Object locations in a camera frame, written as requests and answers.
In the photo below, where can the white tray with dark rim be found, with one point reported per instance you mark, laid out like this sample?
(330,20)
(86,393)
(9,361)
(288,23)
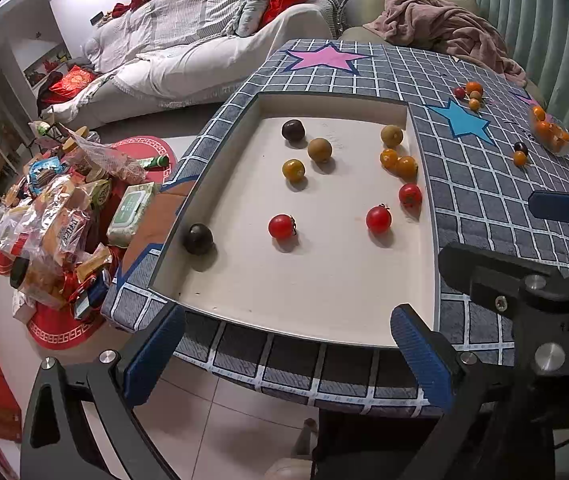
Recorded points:
(324,280)

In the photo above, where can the clear glass bowl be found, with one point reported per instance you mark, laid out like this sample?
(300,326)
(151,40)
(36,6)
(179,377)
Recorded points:
(561,147)

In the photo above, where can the dark red cherry tomato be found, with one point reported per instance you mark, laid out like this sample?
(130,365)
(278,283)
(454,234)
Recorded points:
(459,92)

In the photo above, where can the pile of snack packets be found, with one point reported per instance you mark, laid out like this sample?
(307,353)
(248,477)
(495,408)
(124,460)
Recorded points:
(54,220)

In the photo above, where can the brown kiwi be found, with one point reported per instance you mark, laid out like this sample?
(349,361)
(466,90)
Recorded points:
(320,149)
(475,95)
(392,135)

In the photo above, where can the heap of mandarins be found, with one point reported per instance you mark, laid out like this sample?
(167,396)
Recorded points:
(544,129)

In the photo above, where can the yellow orange tomato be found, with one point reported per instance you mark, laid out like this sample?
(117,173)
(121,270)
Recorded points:
(293,169)

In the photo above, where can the sofa with grey white cover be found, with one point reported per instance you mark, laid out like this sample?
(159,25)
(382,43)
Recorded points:
(189,60)

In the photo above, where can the green pleated curtain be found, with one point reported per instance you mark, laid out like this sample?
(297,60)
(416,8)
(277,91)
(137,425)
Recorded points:
(554,35)

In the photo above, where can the small orange tomato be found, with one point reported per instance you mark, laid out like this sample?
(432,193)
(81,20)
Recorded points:
(474,104)

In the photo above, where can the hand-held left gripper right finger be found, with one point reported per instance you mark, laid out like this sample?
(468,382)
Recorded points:
(422,360)

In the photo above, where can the green wet wipes pack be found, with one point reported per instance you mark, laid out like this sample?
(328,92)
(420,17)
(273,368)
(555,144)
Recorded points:
(132,210)

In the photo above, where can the white shelf cabinet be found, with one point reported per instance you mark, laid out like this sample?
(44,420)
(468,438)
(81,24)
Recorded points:
(29,45)

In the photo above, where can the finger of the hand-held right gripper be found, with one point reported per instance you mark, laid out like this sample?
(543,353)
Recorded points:
(484,275)
(564,207)

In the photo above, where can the red patterned cushion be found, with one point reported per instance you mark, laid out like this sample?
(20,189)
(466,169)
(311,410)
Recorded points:
(72,80)

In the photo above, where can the green bottle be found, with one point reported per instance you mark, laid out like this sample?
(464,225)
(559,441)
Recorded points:
(154,161)

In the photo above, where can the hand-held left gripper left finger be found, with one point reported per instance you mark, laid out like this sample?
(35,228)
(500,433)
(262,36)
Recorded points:
(157,355)

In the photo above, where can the red round rug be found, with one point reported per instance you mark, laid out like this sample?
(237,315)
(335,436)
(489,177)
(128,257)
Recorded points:
(64,330)

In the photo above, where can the small red tomato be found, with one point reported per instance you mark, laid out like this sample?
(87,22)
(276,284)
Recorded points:
(410,195)

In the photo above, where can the grey checked star tablecloth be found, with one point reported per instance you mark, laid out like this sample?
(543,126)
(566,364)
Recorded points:
(489,200)

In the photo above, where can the dark purple plum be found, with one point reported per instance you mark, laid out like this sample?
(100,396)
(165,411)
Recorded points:
(520,147)
(199,238)
(293,130)

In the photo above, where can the pink blanket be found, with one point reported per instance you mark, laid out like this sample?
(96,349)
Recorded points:
(439,25)

